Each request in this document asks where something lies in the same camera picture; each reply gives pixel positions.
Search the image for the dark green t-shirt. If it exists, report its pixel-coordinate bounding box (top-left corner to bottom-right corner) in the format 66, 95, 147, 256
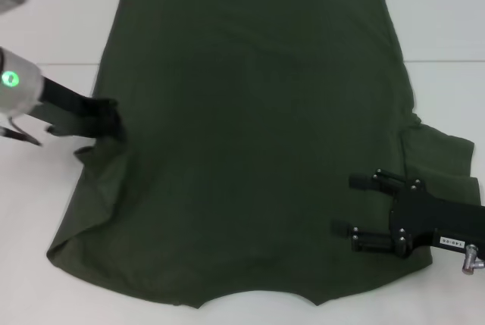
45, 0, 485, 298

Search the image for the grey left gripper cable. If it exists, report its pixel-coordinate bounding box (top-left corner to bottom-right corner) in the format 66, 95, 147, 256
0, 114, 43, 148

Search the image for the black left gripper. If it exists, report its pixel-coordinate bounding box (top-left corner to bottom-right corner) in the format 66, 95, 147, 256
36, 74, 128, 143

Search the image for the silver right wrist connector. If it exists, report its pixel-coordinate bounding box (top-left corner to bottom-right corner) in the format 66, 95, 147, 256
460, 243, 485, 275

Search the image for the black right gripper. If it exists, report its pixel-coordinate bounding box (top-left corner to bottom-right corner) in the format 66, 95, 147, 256
331, 167, 485, 261

